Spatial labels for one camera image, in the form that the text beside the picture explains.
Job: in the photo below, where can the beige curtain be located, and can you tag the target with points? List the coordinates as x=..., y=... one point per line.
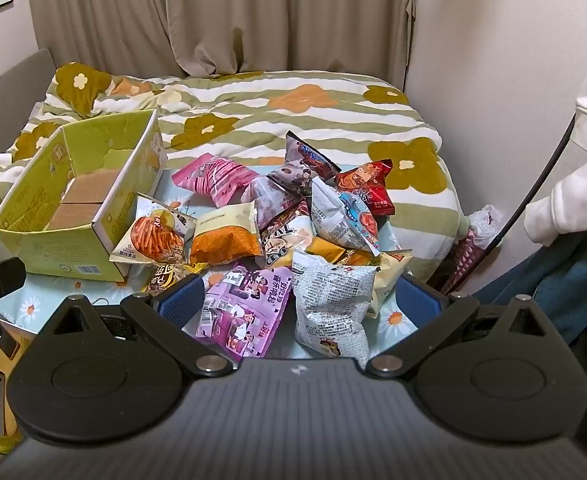
x=223, y=10

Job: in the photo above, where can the white fries snack packet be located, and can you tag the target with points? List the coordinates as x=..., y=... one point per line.
x=148, y=240

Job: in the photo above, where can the grey bed headboard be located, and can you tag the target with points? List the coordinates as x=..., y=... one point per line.
x=3, y=90

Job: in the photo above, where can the white plastic bag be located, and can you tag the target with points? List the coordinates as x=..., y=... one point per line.
x=483, y=222

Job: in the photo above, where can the cream and orange snack packet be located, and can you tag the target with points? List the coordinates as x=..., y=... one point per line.
x=221, y=242

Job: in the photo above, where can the pink striped snack packet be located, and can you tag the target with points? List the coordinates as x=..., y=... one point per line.
x=213, y=176

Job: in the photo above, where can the floral striped duvet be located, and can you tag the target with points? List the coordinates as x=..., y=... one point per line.
x=298, y=110

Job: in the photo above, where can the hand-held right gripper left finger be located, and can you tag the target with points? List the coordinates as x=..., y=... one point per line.
x=176, y=306

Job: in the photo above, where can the mauve grey snack packet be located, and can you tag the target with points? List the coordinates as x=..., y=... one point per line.
x=281, y=192

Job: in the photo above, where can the pink ribbed trash bin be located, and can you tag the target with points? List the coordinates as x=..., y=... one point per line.
x=466, y=262

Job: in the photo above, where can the silver purple snack packet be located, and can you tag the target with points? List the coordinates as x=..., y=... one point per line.
x=306, y=156

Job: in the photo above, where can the white blue red snack packet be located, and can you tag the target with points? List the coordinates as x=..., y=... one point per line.
x=341, y=215

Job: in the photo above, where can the purple cartoon snack packet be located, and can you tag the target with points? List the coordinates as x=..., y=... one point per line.
x=246, y=312

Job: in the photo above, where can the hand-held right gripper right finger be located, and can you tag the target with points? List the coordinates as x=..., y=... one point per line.
x=419, y=301

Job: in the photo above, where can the green and orange snack bag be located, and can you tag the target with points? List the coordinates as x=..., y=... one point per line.
x=63, y=256

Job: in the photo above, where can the white grey-text snack packet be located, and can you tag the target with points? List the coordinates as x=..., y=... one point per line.
x=331, y=310

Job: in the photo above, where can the pale yellow snack packet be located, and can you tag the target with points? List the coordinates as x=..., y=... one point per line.
x=389, y=275

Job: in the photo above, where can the brown and yellow snack packet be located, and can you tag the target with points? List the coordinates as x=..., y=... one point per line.
x=166, y=276

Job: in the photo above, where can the cream and black snack packet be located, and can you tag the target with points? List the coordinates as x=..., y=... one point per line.
x=283, y=240

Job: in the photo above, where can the light blue daisy mat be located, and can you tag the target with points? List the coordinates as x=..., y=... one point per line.
x=28, y=305

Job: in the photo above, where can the teal cloth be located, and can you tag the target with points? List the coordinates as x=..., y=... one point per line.
x=563, y=280

